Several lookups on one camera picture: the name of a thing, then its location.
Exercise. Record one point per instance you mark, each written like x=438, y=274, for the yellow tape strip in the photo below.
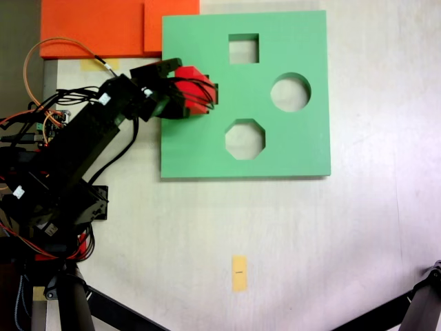
x=38, y=294
x=87, y=65

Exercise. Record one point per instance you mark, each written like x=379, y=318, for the green shape sorting board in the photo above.
x=299, y=145

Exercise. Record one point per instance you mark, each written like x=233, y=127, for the orange flat board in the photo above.
x=86, y=27

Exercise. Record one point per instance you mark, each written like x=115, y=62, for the small circuit board with connectors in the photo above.
x=51, y=125

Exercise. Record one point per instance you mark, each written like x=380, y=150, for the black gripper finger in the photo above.
x=175, y=110
x=169, y=67

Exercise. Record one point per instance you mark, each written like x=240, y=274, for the red cross columnar block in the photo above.
x=187, y=74

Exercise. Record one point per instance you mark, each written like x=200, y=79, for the black driver circuit board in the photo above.
x=51, y=230

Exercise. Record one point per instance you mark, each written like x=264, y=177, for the yellow tape with black mark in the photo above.
x=239, y=276

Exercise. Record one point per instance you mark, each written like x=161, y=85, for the black notched tripod leg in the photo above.
x=422, y=307

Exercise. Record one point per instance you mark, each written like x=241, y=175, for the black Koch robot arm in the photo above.
x=86, y=138

